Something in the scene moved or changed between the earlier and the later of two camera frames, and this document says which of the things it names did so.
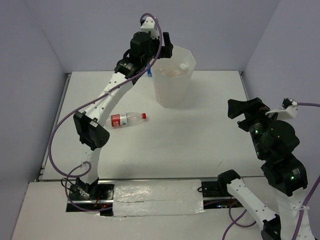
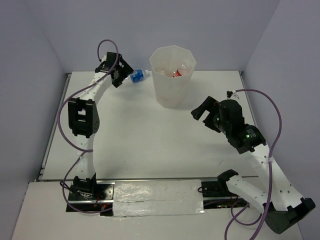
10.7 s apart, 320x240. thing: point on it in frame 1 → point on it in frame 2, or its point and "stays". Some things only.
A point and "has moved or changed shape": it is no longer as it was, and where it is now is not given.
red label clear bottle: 125,119 → 180,71
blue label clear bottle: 149,70 has moved or changed shape
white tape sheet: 160,197 stays
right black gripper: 251,108 → 210,104
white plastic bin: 173,77 stays
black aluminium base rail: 216,197 stays
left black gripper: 166,52 → 127,70
